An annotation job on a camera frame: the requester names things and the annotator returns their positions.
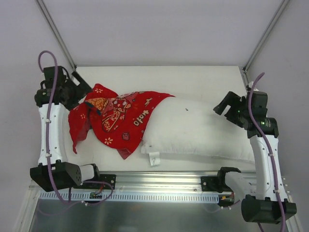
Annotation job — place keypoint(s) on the white pillow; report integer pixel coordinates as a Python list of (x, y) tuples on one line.
[(191, 128)]

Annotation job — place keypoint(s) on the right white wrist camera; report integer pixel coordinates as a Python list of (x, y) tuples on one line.
[(249, 87)]

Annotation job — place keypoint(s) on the white slotted cable duct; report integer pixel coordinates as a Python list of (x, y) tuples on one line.
[(145, 197)]

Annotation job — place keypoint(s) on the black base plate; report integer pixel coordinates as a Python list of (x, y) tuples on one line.
[(214, 184), (103, 181)]

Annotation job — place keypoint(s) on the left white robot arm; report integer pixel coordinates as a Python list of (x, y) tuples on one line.
[(53, 157)]

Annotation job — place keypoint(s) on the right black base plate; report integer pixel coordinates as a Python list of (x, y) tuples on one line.
[(214, 184)]

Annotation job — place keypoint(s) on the aluminium mounting rail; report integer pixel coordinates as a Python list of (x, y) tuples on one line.
[(140, 181)]

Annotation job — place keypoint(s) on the red printed pillowcase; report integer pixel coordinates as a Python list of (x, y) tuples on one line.
[(118, 121)]

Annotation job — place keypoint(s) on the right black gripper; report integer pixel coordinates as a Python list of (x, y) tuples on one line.
[(231, 109)]

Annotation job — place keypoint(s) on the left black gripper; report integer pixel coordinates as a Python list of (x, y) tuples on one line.
[(78, 88)]

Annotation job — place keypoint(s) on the left aluminium corner post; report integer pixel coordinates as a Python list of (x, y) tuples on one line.
[(53, 28)]

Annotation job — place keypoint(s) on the right aluminium corner post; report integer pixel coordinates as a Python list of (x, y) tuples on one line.
[(266, 34)]

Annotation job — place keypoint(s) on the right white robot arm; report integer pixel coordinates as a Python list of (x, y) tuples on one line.
[(267, 202)]

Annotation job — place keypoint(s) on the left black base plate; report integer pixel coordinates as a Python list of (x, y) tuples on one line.
[(103, 181)]

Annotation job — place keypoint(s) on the aluminium corner post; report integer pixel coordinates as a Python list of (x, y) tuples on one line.
[(266, 34), (53, 28)]

